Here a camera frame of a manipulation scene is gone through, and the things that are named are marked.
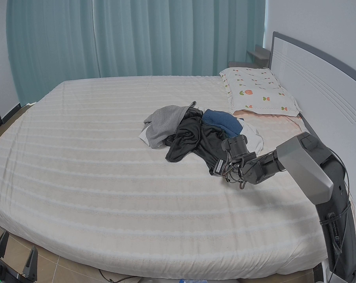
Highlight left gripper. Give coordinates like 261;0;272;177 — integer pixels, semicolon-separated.
0;231;39;283

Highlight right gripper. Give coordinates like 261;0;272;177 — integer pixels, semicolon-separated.
212;157;244;184

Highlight black garment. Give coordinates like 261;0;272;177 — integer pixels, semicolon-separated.
165;115;241;176

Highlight pile of clothes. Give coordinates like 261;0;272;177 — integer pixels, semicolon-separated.
139;101;264;154

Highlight bed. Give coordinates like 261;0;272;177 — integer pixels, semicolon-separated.
0;31;356;283

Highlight white printed pillow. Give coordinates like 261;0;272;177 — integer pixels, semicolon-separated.
219;67;302;117

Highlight grey bedside table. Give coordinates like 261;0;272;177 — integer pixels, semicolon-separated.
228;44;270;69

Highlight blue-green curtain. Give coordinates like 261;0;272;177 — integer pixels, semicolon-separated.
6;0;101;107
93;0;267;77

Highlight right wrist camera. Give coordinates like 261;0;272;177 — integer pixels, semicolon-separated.
221;136;249;161

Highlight black cable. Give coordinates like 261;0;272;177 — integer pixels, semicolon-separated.
97;268;144;283

